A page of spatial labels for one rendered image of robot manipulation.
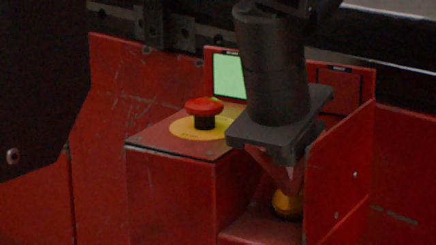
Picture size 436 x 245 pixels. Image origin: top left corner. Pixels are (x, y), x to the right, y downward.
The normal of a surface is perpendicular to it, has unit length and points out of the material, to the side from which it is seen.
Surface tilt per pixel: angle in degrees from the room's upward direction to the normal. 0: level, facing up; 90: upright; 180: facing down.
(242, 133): 16
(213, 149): 0
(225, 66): 90
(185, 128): 0
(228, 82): 90
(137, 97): 90
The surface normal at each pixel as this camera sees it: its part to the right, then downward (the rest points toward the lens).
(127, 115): -0.69, 0.25
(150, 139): -0.01, -0.94
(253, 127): -0.16, -0.83
